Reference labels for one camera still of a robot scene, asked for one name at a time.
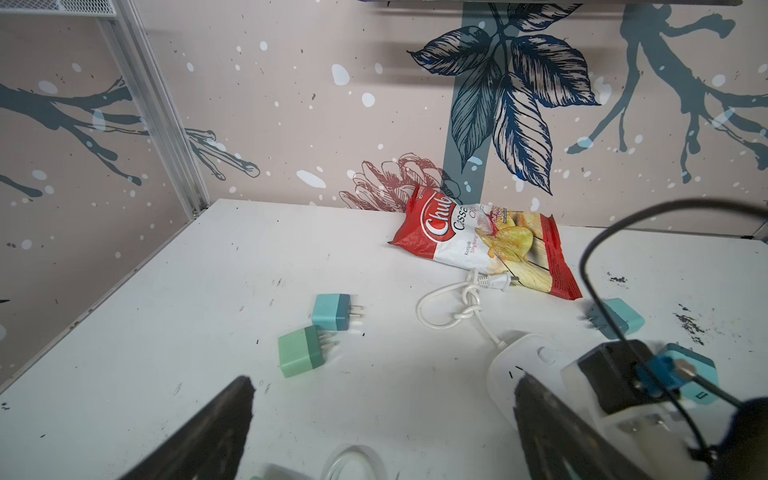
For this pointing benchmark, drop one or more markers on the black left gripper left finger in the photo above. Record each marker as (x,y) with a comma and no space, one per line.
(210,445)

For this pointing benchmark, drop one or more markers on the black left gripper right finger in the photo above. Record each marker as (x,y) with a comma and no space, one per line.
(558,444)

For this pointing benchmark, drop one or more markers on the green charger plug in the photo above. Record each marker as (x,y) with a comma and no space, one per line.
(304,350)

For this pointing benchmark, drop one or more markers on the teal charger plug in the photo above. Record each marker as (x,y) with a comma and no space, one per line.
(627,320)

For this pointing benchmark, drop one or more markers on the blue charger plug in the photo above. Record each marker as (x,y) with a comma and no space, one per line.
(703,366)
(334,312)

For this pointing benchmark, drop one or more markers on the red white chips bag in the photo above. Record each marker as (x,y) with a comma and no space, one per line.
(492,240)

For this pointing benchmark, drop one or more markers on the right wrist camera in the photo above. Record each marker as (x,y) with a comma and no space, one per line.
(604,389)

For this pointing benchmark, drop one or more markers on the aluminium frame post back left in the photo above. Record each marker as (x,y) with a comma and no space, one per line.
(130,46)

